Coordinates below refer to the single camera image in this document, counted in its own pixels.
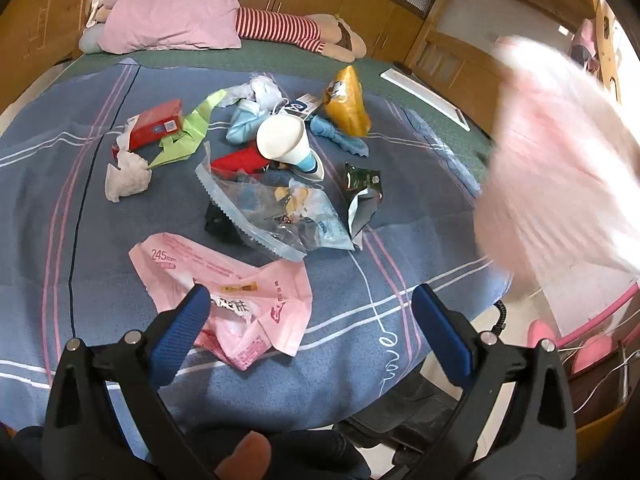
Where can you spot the white blue toothpaste box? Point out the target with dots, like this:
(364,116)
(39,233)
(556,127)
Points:
(300,105)

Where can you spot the white tissue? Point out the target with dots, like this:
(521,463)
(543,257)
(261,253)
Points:
(127,177)
(262,91)

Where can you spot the red cardboard box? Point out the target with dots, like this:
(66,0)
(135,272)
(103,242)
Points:
(155,122)

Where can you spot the yellow snack bag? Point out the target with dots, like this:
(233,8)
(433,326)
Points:
(347,105)

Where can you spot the striped plush doll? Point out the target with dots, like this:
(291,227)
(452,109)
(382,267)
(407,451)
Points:
(280,27)

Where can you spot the blue checked blanket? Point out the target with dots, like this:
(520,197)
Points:
(75,240)

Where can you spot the pink pillow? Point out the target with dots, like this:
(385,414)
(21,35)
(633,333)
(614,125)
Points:
(170,15)

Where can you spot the green paper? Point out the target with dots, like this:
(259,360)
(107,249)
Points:
(185,132)

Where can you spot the green snack packet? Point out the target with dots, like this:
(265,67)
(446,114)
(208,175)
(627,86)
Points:
(362,180)

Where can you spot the person's left hand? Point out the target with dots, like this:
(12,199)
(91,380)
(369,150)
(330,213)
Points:
(245,457)

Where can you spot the white flat board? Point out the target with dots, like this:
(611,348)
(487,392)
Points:
(425,95)

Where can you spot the blue face mask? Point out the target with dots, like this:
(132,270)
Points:
(242,125)

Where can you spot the green bed mat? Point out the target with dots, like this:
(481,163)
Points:
(300,60)

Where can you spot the red black wrapper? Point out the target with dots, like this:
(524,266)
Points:
(237,160)

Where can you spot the pale blue cushion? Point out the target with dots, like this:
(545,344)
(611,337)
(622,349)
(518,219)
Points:
(90,40)

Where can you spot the wooden bunk bed frame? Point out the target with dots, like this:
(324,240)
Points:
(40,20)

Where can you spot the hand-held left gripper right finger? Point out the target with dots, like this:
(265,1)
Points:
(445,340)

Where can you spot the white paper cup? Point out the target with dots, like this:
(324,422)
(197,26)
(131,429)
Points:
(280,137)

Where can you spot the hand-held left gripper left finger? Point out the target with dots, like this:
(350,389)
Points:
(180,335)

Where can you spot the pink hanging cloth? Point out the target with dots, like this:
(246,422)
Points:
(585,35)

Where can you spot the pink plastic packet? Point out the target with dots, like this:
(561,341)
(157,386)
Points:
(200,265)

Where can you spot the clear plastic bag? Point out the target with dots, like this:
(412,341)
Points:
(270,210)

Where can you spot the blue sock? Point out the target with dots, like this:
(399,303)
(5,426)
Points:
(345,141)

